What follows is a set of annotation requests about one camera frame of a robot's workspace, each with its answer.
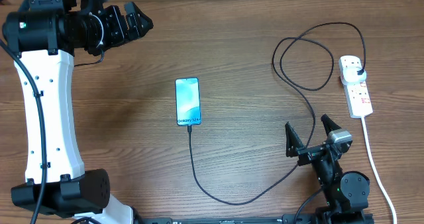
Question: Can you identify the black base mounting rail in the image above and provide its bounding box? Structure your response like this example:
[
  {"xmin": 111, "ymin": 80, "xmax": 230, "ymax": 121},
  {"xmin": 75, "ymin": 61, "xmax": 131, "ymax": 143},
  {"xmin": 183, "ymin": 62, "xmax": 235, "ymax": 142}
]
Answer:
[{"xmin": 135, "ymin": 214, "xmax": 374, "ymax": 224}]

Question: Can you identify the black USB charging cable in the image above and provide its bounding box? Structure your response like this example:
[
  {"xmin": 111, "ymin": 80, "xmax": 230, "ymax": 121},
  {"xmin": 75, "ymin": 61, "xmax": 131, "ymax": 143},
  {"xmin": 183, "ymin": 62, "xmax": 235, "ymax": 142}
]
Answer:
[{"xmin": 187, "ymin": 22, "xmax": 368, "ymax": 206}]

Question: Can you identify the white power strip cord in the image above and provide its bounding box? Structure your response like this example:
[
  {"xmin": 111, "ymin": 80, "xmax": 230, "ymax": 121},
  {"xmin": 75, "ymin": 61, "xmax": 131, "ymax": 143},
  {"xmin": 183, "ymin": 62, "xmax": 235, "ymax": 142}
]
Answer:
[{"xmin": 360, "ymin": 116, "xmax": 398, "ymax": 224}]

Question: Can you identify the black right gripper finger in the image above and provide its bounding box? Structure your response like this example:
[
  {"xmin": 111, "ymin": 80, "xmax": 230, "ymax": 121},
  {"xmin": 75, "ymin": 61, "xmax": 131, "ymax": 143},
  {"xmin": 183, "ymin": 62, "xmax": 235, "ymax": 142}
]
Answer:
[
  {"xmin": 321, "ymin": 114, "xmax": 341, "ymax": 136},
  {"xmin": 285, "ymin": 122, "xmax": 305, "ymax": 157}
]

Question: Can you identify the white power strip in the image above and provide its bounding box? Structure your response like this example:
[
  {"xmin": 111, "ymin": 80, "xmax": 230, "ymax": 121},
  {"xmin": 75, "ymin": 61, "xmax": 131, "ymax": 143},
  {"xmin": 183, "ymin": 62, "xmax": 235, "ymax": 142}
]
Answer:
[{"xmin": 338, "ymin": 55, "xmax": 373, "ymax": 119}]

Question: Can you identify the blue Galaxy smartphone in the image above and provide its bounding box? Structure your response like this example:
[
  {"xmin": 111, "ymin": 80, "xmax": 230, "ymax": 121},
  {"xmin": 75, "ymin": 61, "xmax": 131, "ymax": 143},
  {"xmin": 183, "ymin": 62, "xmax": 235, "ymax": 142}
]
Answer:
[{"xmin": 175, "ymin": 78, "xmax": 201, "ymax": 126}]

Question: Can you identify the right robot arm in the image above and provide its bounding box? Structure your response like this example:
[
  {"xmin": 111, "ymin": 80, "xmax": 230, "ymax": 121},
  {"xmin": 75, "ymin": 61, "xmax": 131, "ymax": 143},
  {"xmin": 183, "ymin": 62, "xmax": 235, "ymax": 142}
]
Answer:
[{"xmin": 282, "ymin": 115, "xmax": 374, "ymax": 224}]

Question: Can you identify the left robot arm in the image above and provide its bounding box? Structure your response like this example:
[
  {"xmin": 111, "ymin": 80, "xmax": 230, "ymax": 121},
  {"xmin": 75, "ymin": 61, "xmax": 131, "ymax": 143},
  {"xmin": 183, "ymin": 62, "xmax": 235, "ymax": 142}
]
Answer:
[{"xmin": 1, "ymin": 0, "xmax": 153, "ymax": 223}]

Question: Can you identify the white charger plug adapter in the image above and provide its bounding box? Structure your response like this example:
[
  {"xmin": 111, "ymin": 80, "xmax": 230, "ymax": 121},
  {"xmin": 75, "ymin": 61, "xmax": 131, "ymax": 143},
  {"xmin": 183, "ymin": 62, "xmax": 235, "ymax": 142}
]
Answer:
[{"xmin": 341, "ymin": 67, "xmax": 367, "ymax": 85}]

